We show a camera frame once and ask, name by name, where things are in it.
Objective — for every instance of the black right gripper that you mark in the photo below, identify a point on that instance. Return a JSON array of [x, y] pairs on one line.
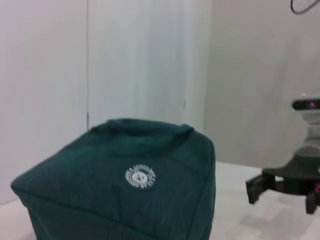
[[297, 177]]

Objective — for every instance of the dark teal insulated lunch bag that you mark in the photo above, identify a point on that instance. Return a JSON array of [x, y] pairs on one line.
[[112, 195]]

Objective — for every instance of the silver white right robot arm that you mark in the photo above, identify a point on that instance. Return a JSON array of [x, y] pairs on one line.
[[312, 140]]

